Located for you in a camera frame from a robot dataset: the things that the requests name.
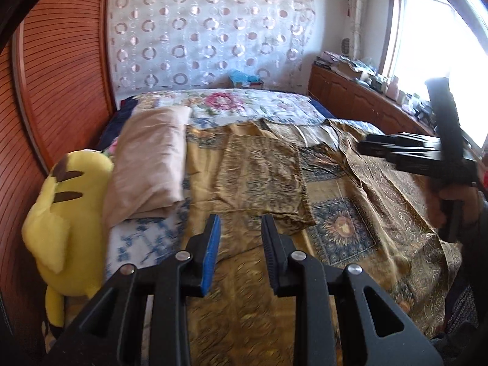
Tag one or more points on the beige pink pillow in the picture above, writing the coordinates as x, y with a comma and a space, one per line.
147, 179

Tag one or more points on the bright window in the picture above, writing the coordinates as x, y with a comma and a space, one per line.
429, 39

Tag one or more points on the yellow Pikachu plush toy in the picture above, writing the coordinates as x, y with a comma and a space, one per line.
64, 231

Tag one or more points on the blue white floral sheet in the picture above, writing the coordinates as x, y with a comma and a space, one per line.
145, 241

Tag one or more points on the left gripper black right finger ribbed pad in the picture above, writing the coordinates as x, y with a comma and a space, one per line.
340, 308

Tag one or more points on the person's right hand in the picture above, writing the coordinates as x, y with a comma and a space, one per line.
469, 196

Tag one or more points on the wooden sideboard cabinet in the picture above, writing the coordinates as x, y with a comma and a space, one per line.
345, 99

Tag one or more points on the floral quilt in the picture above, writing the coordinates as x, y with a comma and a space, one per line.
223, 106

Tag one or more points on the golden patterned shirt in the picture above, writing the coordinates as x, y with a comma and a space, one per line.
337, 205

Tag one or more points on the blue item on box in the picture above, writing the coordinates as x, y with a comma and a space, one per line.
238, 79

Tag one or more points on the dark sleeve forearm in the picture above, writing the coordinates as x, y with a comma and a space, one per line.
466, 303

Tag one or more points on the clutter on sideboard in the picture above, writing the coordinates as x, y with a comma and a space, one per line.
363, 75

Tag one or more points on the white circle-pattern curtain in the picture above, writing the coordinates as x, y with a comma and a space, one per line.
182, 44

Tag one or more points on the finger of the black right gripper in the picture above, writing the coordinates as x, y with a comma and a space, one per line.
401, 146

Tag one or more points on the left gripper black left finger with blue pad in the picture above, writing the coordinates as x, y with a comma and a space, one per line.
109, 329

